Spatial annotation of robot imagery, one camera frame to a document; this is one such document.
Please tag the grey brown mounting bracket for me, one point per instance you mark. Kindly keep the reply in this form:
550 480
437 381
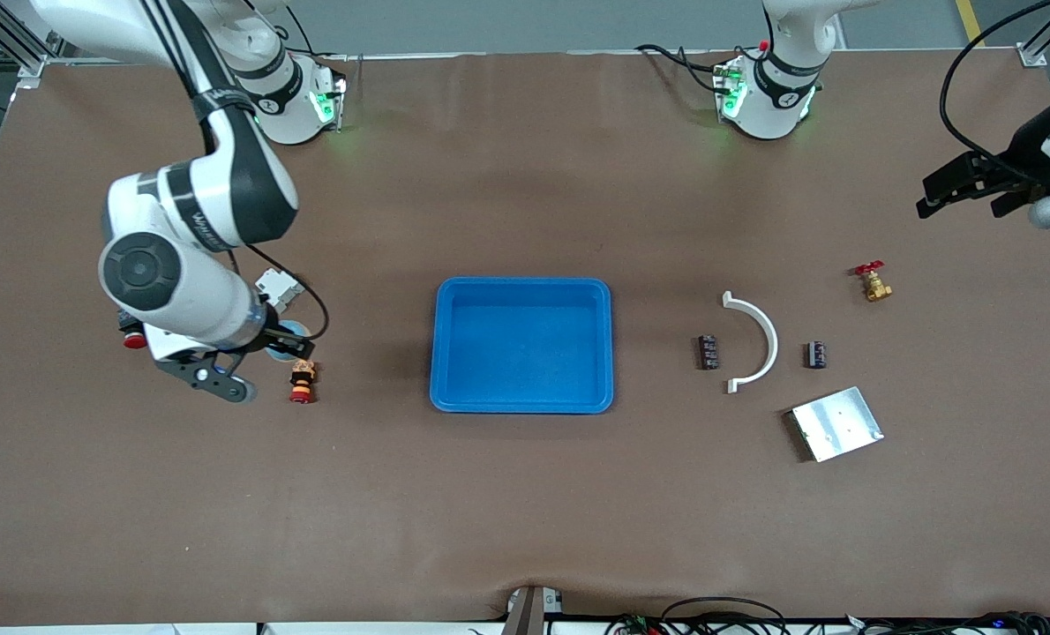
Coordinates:
529 613

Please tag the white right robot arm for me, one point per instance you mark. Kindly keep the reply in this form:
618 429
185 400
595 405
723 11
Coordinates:
181 282

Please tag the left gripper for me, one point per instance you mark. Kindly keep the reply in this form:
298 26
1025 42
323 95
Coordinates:
1025 151

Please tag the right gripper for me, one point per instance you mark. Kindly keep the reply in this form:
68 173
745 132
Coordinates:
277 339

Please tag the white curved pipe clamp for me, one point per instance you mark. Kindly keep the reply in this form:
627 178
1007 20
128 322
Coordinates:
772 344

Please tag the silver metal plate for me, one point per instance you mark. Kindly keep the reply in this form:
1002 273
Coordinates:
838 425

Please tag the brown table cover mat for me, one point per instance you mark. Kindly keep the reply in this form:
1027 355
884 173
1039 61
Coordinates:
525 511

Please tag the blue plastic tray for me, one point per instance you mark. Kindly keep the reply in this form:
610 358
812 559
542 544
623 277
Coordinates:
525 353

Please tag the orange red stacked button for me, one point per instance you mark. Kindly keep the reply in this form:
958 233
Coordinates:
303 379

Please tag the white grey plastic terminal block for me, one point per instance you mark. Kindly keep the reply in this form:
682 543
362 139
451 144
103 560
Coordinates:
280 284

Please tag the red push button black block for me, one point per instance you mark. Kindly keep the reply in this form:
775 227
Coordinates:
134 340

